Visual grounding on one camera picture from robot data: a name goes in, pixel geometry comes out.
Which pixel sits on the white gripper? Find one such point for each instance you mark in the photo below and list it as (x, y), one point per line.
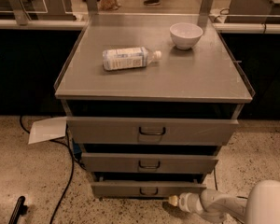
(185, 200)

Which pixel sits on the grey bottom drawer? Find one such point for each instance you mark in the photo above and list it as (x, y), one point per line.
(144, 189)

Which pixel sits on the grey drawer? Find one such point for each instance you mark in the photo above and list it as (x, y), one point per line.
(148, 163)
(144, 189)
(145, 131)

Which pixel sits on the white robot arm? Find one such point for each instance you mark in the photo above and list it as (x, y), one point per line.
(262, 206)

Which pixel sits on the grey middle drawer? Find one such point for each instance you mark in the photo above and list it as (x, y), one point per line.
(148, 163)

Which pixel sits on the grey metal drawer cabinet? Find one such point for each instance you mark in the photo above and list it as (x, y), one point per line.
(200, 83)

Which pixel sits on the grey top drawer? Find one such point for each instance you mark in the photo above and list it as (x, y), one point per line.
(145, 131)

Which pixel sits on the blue object behind cabinet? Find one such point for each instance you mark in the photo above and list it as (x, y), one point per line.
(76, 150)

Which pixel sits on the white paper sheet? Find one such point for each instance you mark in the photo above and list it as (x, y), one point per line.
(47, 129)

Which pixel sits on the clear plastic water bottle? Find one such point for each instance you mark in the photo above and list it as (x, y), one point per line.
(130, 58)

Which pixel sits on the black bar on floor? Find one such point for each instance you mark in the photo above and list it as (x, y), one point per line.
(20, 209)

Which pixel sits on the white ceramic bowl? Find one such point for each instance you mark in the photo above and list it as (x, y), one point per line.
(185, 35)

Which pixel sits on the grey post right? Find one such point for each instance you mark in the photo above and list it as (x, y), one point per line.
(205, 8)

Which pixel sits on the grey post left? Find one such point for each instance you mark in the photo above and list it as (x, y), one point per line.
(20, 15)

